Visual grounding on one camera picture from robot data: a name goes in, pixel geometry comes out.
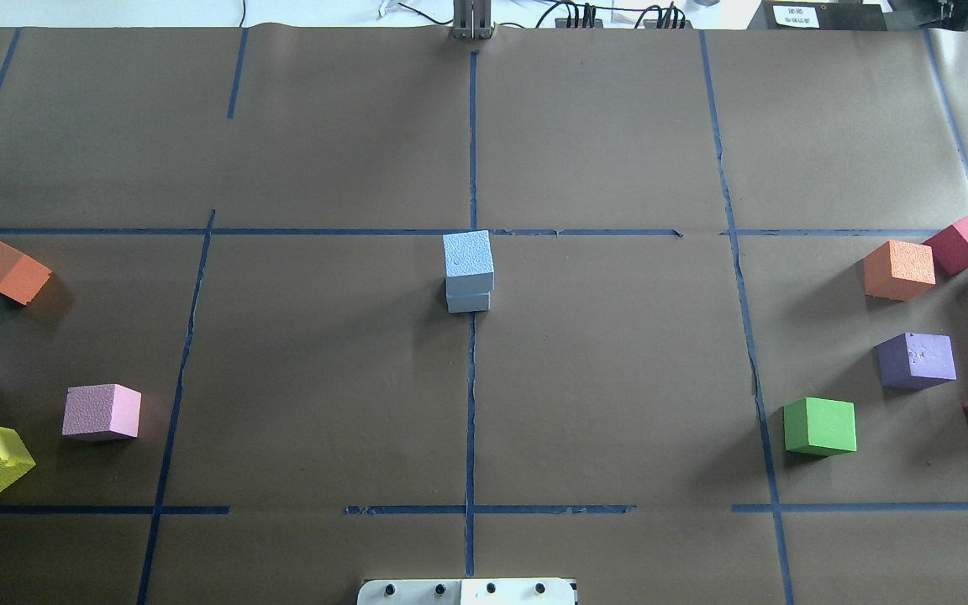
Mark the orange foam block right side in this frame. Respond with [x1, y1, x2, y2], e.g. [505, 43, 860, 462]
[861, 240, 937, 302]

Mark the black power box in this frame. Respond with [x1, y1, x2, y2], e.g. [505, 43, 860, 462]
[746, 1, 887, 31]

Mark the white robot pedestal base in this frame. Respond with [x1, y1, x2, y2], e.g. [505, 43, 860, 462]
[356, 577, 579, 604]

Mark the orange foam block left side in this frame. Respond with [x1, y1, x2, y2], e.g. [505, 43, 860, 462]
[0, 240, 51, 305]

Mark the purple foam block right side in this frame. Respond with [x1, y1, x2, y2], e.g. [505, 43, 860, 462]
[875, 333, 957, 391]

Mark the aluminium frame post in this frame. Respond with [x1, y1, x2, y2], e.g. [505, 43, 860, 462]
[450, 0, 495, 39]

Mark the green foam block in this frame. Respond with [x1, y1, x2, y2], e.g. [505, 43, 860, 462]
[782, 396, 858, 457]

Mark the orange foam block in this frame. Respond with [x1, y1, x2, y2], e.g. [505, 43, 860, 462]
[861, 240, 937, 302]
[0, 240, 51, 305]

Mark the pink foam block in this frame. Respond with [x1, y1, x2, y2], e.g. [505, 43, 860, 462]
[61, 384, 142, 442]

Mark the light blue block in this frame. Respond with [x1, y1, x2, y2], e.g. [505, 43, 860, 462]
[443, 230, 495, 297]

